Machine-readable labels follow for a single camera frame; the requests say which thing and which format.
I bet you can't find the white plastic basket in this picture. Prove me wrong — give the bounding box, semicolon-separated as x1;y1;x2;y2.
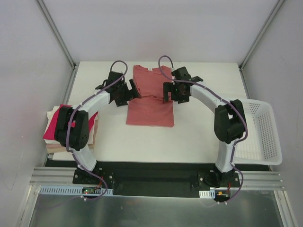
234;99;283;166

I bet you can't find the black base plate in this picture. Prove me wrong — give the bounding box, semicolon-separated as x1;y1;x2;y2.
72;161;240;198

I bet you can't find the aluminium frame post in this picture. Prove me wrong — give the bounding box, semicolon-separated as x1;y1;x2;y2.
239;0;286;72
35;0;77;69

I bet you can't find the left aluminium frame post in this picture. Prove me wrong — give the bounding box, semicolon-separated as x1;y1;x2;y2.
35;0;77;69

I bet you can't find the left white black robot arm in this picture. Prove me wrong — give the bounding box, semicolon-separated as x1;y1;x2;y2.
54;71;132;184

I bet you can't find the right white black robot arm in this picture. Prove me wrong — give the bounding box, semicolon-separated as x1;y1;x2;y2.
126;65;248;187

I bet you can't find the right aluminium frame post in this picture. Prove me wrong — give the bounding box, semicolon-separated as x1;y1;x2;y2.
239;0;286;72

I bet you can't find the perforated cable duct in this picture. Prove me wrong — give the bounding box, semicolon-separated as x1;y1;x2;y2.
199;189;215;199
40;186;114;196

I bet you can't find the aluminium rail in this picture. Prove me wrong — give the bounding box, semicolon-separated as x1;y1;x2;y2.
29;167;286;191

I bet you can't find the magenta folded t shirt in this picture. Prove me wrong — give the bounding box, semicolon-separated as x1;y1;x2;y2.
43;104;98;145

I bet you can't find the right perforated cable duct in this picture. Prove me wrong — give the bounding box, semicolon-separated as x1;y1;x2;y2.
199;189;215;199

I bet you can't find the salmon pink t shirt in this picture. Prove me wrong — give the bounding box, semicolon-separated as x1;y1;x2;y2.
126;65;175;127

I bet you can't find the beige folded shirt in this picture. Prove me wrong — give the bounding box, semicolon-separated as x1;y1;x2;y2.
45;115;99;154

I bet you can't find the cream folded shirt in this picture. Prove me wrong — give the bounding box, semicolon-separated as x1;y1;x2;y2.
46;106;59;123

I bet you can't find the left perforated cable duct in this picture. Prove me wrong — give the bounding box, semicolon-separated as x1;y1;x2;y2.
40;186;114;196

